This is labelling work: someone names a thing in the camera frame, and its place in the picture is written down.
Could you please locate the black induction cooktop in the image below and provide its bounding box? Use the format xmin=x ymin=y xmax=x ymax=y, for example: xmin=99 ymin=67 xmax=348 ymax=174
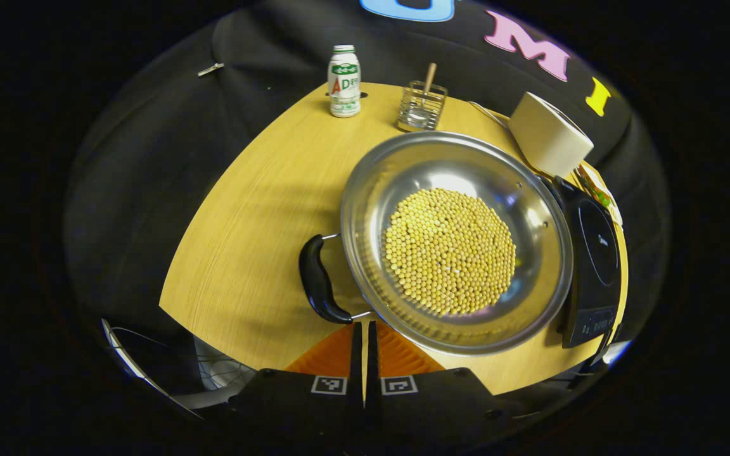
xmin=552 ymin=176 xmax=622 ymax=349

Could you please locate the white drink bottle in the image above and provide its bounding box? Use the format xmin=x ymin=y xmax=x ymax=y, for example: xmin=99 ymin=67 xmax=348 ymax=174
xmin=327 ymin=44 xmax=362 ymax=118

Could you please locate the steel pot with black handles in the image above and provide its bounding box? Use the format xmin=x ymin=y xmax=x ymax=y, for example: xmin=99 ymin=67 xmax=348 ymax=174
xmin=298 ymin=131 xmax=575 ymax=357

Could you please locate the white toaster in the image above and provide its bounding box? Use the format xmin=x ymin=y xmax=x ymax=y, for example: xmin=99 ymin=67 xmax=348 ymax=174
xmin=508 ymin=92 xmax=594 ymax=178

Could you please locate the black backdrop cloth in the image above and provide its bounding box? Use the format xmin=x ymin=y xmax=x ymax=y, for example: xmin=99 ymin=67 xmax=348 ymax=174
xmin=64 ymin=0 xmax=670 ymax=355

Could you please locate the clear wire utensil holder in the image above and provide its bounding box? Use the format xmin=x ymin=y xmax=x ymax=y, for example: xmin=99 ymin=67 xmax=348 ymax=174
xmin=397 ymin=80 xmax=449 ymax=133

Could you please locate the pile of yellow soybeans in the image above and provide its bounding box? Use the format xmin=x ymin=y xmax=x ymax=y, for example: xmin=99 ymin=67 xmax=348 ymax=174
xmin=381 ymin=187 xmax=518 ymax=317

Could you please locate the patterned small plate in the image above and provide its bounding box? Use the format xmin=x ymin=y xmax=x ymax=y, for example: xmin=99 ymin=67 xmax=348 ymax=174
xmin=577 ymin=163 xmax=624 ymax=227

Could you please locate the white bread sandwich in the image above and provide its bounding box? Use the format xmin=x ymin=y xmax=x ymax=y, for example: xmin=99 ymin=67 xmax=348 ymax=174
xmin=579 ymin=163 xmax=616 ymax=210

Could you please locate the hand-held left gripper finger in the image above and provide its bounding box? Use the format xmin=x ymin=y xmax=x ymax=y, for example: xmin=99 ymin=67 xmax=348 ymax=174
xmin=229 ymin=320 xmax=366 ymax=441
xmin=366 ymin=320 xmax=513 ymax=441

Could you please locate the white toaster cable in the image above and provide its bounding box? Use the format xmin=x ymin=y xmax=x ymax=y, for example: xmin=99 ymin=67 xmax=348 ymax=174
xmin=466 ymin=99 xmax=513 ymax=129

